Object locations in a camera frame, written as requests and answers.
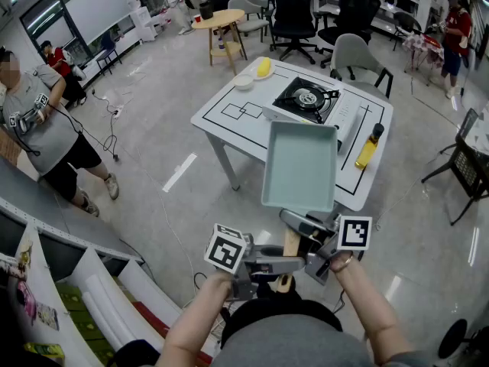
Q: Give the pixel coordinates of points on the small black chair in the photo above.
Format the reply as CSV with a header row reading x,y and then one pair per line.
x,y
109,54

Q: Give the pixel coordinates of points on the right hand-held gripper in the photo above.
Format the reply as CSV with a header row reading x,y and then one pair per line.
x,y
355,233

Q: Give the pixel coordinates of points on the person's right hand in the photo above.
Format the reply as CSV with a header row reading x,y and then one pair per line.
x,y
345,261

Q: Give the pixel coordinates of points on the black bucket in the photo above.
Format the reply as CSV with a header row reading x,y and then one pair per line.
x,y
206,10

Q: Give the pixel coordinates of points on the grey chair black armrests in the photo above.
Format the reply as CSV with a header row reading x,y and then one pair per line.
x,y
353,54

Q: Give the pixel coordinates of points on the yellow oil bottle black cap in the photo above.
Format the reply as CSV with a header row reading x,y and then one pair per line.
x,y
367,151

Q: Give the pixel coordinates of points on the white power strip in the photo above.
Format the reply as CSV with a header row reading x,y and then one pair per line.
x,y
117,112

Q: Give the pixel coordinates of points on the white bowl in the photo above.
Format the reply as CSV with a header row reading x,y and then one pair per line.
x,y
243,82

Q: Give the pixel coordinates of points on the white table with black lines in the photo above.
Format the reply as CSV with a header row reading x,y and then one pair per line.
x,y
229,128

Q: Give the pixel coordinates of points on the black office chair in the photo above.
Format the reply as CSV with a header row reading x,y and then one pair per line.
x,y
355,6
292,6

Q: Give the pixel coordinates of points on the person's left forearm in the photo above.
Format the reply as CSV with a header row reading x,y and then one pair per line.
x,y
195,319

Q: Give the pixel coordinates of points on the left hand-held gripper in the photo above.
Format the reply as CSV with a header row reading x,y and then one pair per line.
x,y
225,249

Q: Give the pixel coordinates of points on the round wooden side table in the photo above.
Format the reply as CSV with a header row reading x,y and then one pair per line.
x,y
221,18

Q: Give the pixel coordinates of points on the white shelf unit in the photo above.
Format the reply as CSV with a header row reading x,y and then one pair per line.
x,y
46,281

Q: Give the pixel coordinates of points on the person's torso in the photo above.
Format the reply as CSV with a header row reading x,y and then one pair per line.
x,y
290,338

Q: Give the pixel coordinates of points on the white plate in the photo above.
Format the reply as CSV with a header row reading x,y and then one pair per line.
x,y
269,75

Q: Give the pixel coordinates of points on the black perforated metal table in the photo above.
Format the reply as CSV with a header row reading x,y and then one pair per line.
x,y
468,163

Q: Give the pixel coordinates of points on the yellow corn cob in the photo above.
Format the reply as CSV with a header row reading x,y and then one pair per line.
x,y
263,67

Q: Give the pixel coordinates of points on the person's right forearm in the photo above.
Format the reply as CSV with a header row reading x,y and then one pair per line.
x,y
370,312

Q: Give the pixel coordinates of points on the table with checked cloth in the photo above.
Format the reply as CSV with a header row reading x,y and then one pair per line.
x,y
422,46

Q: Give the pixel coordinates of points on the red cup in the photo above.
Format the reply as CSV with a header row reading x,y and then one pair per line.
x,y
197,18

